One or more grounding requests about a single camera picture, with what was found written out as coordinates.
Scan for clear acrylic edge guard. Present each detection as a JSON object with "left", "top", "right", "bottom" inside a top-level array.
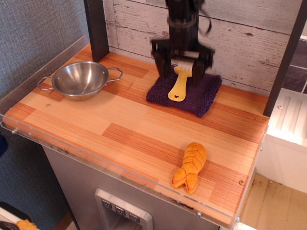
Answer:
[{"left": 3, "top": 109, "right": 268, "bottom": 230}]

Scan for orange plush toy corner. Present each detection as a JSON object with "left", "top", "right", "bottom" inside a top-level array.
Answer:
[{"left": 16, "top": 219, "right": 38, "bottom": 230}]

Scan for white toy sink unit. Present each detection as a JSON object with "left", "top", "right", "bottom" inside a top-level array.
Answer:
[{"left": 256, "top": 89, "right": 307, "bottom": 193}]

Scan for dark right vertical post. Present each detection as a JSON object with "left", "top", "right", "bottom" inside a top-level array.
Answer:
[{"left": 263, "top": 0, "right": 307, "bottom": 117}]

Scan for dark vertical post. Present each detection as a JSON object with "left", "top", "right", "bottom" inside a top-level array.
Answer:
[
  {"left": 84, "top": 0, "right": 109, "bottom": 62},
  {"left": 263, "top": 0, "right": 307, "bottom": 117}
]

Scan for silver toy fridge cabinet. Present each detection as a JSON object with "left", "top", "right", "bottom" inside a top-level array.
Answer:
[{"left": 43, "top": 147, "right": 219, "bottom": 230}]

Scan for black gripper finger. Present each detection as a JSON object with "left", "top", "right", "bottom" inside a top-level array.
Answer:
[
  {"left": 192, "top": 58, "right": 207, "bottom": 86},
  {"left": 153, "top": 51, "right": 171, "bottom": 79}
]

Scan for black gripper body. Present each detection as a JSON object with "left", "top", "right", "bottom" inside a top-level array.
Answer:
[{"left": 151, "top": 21, "right": 215, "bottom": 68}]

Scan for orange plush shrimp toy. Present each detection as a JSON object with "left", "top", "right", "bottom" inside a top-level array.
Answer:
[{"left": 172, "top": 142, "right": 207, "bottom": 194}]

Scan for dark left vertical post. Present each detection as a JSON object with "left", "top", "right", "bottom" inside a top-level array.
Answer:
[{"left": 84, "top": 0, "right": 109, "bottom": 62}]

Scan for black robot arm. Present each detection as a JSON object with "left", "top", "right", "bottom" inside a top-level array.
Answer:
[{"left": 151, "top": 0, "right": 215, "bottom": 86}]

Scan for steel bowl with handles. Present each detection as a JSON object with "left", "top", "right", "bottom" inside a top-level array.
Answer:
[{"left": 37, "top": 61, "right": 123, "bottom": 101}]

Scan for purple folded napkin towel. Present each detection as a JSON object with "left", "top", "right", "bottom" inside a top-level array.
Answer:
[{"left": 146, "top": 70, "right": 222, "bottom": 117}]

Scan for yellow brush white bristles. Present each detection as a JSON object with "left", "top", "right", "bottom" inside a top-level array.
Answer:
[{"left": 168, "top": 61, "right": 193, "bottom": 102}]

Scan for silver dispenser panel with buttons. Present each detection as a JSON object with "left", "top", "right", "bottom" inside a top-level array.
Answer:
[{"left": 95, "top": 188, "right": 154, "bottom": 230}]

